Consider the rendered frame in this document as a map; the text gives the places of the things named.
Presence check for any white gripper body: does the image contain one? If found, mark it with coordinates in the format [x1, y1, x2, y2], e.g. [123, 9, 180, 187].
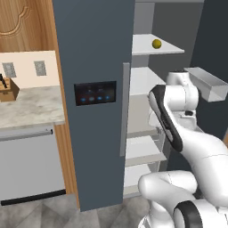
[177, 115, 205, 132]

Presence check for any white fridge door bin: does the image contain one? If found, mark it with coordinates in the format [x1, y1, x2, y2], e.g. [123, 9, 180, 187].
[183, 66, 228, 103]

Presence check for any white fridge shelf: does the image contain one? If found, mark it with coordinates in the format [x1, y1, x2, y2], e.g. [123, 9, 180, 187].
[126, 94, 159, 139]
[129, 66, 167, 97]
[131, 33, 185, 57]

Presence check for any white fridge drawer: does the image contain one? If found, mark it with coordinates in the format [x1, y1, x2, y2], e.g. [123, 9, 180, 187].
[122, 163, 161, 200]
[124, 134, 169, 167]

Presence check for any yellow lemon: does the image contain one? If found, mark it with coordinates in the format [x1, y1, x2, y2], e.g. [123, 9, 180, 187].
[151, 38, 163, 50]

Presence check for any dark grey plain fridge door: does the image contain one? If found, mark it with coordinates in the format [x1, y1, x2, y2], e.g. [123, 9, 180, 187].
[167, 0, 228, 179]

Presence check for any dark grey fridge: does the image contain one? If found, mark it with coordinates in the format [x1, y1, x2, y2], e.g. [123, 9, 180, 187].
[123, 0, 208, 200]

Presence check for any dark grey fridge door with display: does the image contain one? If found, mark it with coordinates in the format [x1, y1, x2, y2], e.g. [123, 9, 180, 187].
[52, 0, 136, 213]

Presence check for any wooden cupboard side panel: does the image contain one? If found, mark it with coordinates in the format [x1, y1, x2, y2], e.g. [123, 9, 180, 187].
[53, 122, 80, 209]

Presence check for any silver dishwasher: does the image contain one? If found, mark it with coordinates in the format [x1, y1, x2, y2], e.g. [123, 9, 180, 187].
[0, 125, 67, 207]

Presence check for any wooden knife block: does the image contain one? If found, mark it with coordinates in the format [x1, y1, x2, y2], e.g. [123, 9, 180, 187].
[0, 77, 20, 103]

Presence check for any wooden cupboard door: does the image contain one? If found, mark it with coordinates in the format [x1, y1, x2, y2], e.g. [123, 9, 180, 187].
[0, 0, 58, 53]

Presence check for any grey fridge door handle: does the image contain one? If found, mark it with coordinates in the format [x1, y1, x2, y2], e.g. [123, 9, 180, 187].
[119, 61, 131, 158]

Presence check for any grey wall socket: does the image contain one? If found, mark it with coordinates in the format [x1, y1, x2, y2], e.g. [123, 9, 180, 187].
[2, 61, 18, 79]
[33, 60, 48, 77]

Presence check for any silver dishwasher handle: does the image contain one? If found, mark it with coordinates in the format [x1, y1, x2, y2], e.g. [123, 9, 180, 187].
[0, 129, 54, 142]

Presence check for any black knife handle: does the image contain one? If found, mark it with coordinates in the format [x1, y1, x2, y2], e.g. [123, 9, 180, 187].
[0, 73, 7, 89]

